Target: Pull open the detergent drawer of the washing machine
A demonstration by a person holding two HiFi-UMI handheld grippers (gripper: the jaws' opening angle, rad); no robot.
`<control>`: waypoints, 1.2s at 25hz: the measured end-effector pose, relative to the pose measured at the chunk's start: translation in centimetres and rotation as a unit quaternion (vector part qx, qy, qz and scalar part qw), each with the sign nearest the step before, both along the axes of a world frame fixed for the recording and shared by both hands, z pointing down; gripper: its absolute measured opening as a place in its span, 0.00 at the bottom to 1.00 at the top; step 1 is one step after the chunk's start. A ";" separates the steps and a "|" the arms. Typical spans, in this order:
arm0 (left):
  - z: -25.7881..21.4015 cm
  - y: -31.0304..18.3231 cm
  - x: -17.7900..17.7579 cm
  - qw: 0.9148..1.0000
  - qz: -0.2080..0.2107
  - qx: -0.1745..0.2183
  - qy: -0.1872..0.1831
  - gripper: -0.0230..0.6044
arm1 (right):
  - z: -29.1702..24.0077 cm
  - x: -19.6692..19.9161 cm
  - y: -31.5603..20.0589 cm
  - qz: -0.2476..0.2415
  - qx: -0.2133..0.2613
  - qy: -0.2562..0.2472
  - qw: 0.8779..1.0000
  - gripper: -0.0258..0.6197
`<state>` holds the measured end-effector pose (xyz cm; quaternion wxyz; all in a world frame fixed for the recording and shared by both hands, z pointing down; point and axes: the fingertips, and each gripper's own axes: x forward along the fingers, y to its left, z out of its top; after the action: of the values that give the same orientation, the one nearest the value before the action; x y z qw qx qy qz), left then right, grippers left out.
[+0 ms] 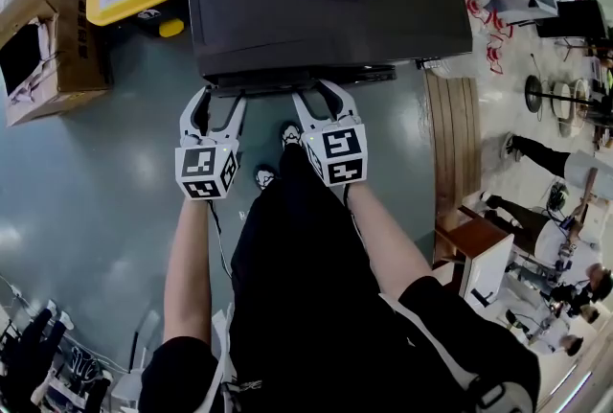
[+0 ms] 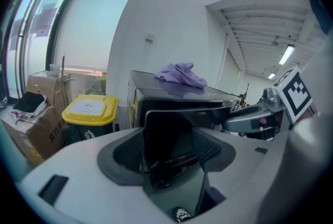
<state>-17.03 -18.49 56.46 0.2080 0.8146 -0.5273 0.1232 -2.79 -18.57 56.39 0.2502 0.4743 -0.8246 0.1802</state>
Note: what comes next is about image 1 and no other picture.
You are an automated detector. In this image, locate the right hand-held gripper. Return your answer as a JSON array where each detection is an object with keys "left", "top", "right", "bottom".
[{"left": 291, "top": 80, "right": 369, "bottom": 188}]

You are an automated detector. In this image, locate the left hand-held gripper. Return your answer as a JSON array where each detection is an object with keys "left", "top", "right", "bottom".
[{"left": 174, "top": 84, "right": 249, "bottom": 200}]

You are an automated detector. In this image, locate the white pull-out drawer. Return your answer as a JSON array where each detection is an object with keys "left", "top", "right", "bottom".
[{"left": 213, "top": 75, "right": 317, "bottom": 99}]

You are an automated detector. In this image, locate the person's right forearm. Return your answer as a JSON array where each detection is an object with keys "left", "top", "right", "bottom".
[{"left": 347, "top": 183, "right": 435, "bottom": 297}]

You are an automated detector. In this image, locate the person's left forearm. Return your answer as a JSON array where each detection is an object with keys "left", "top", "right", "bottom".
[{"left": 162, "top": 195, "right": 215, "bottom": 348}]

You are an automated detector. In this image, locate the open cardboard box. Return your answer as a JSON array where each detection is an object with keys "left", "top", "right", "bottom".
[{"left": 0, "top": 0, "right": 114, "bottom": 128}]

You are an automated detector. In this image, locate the person's right shoe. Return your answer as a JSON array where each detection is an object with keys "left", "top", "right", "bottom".
[{"left": 279, "top": 122, "right": 303, "bottom": 149}]

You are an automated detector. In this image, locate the person's shoe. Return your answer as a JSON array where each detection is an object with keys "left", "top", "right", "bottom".
[
  {"left": 253, "top": 165, "right": 277, "bottom": 191},
  {"left": 279, "top": 122, "right": 303, "bottom": 149}
]

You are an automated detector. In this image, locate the person's left shoe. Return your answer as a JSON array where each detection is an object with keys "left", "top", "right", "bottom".
[{"left": 253, "top": 165, "right": 277, "bottom": 191}]

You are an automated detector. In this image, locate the black washing machine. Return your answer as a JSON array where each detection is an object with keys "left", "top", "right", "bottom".
[{"left": 185, "top": 0, "right": 474, "bottom": 99}]

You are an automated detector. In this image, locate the wooden slatted platform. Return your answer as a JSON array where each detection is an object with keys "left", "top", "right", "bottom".
[{"left": 423, "top": 74, "right": 484, "bottom": 230}]

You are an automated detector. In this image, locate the person's black clothing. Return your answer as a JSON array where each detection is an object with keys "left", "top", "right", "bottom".
[{"left": 138, "top": 145, "right": 542, "bottom": 413}]

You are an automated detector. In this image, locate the pale pink cloth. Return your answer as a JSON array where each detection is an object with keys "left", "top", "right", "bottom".
[{"left": 7, "top": 15, "right": 61, "bottom": 105}]

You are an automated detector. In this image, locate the black round-base stand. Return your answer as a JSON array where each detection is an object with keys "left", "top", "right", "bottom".
[{"left": 524, "top": 54, "right": 595, "bottom": 115}]

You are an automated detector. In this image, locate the white cabinet with wooden top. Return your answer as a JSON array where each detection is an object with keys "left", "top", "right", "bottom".
[{"left": 433, "top": 204, "right": 516, "bottom": 307}]

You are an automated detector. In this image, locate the white round stool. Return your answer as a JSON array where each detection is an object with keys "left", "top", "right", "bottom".
[{"left": 553, "top": 78, "right": 600, "bottom": 134}]

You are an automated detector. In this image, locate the black flat monitor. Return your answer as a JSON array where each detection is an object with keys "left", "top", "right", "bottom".
[{"left": 534, "top": 0, "right": 607, "bottom": 38}]

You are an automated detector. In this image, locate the black printed bag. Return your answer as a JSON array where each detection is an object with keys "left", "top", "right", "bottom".
[{"left": 66, "top": 343, "right": 114, "bottom": 398}]

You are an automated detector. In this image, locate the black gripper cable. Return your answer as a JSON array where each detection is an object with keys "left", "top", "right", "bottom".
[{"left": 208, "top": 199, "right": 234, "bottom": 278}]

